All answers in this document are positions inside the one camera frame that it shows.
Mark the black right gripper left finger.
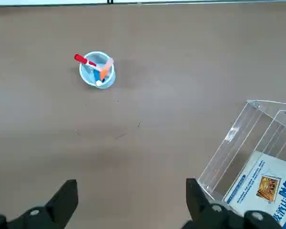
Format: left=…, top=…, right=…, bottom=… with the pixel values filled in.
left=0, top=179, right=79, bottom=229

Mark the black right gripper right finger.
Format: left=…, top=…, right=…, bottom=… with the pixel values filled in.
left=183, top=177, right=283, bottom=229

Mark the white blue cover book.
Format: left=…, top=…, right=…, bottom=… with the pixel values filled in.
left=223, top=151, right=286, bottom=229

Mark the clear acrylic storage rack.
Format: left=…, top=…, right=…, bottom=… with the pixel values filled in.
left=197, top=99, right=286, bottom=204

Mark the blue pen white cap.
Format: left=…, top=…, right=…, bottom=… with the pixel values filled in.
left=93, top=70, right=103, bottom=87

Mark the clear plastic pen cup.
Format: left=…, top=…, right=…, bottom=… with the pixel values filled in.
left=79, top=51, right=116, bottom=89

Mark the orange pen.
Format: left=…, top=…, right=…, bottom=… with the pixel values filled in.
left=100, top=57, right=114, bottom=81

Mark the red marker pen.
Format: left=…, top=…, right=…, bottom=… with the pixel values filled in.
left=74, top=54, right=98, bottom=68

